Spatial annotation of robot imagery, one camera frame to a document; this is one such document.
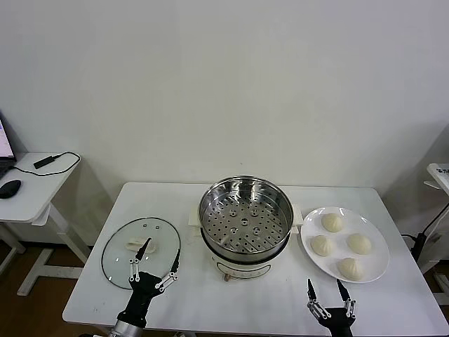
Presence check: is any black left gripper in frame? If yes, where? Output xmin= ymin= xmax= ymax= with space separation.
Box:
xmin=117 ymin=237 xmax=182 ymax=327

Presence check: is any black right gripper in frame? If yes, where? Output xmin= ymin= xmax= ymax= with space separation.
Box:
xmin=306 ymin=278 xmax=358 ymax=337

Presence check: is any white steamed baozi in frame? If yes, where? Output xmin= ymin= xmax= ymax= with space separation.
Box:
xmin=310 ymin=234 xmax=335 ymax=257
xmin=321 ymin=212 xmax=344 ymax=233
xmin=337 ymin=257 xmax=364 ymax=282
xmin=346 ymin=232 xmax=373 ymax=256

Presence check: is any glass lid with white handle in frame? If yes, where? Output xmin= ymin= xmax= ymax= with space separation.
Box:
xmin=101 ymin=216 xmax=182 ymax=291

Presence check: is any perforated steel steamer basket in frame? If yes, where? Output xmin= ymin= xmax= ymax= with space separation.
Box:
xmin=199 ymin=175 xmax=295 ymax=264

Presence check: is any white oval plate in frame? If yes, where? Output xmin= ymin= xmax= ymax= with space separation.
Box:
xmin=300 ymin=206 xmax=391 ymax=284

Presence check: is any white electric cooker pot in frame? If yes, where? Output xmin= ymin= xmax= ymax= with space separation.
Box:
xmin=188 ymin=203 xmax=304 ymax=284

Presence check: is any white side desk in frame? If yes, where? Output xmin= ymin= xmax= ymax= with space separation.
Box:
xmin=0 ymin=151 xmax=93 ymax=296

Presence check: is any black rectangular adapter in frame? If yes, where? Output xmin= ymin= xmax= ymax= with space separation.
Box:
xmin=33 ymin=154 xmax=60 ymax=169

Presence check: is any white desk with paper label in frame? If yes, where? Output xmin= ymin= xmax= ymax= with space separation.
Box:
xmin=419 ymin=163 xmax=449 ymax=292

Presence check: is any black computer mouse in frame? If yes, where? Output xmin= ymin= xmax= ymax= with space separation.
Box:
xmin=0 ymin=179 xmax=22 ymax=200

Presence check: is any black laptop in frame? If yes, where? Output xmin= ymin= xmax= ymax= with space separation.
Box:
xmin=0 ymin=109 xmax=18 ymax=179

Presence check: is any black power plug and cable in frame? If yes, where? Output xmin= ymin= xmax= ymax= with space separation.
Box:
xmin=401 ymin=206 xmax=449 ymax=261

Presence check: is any thin black adapter cable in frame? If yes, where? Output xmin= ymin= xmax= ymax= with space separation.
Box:
xmin=8 ymin=151 xmax=82 ymax=176

